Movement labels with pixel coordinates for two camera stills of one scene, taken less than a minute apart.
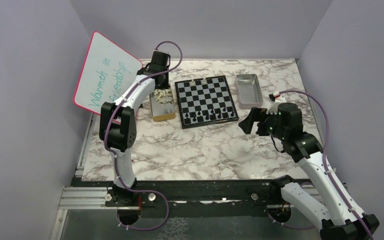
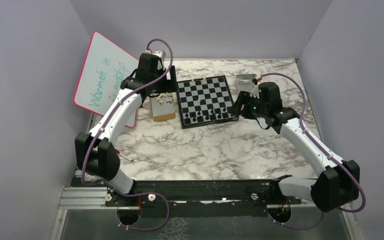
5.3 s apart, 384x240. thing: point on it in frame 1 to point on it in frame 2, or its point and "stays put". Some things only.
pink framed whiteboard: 106,67 stays put
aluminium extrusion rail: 84,198 stays put
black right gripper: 256,114 to 243,97
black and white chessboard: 205,101 stays put
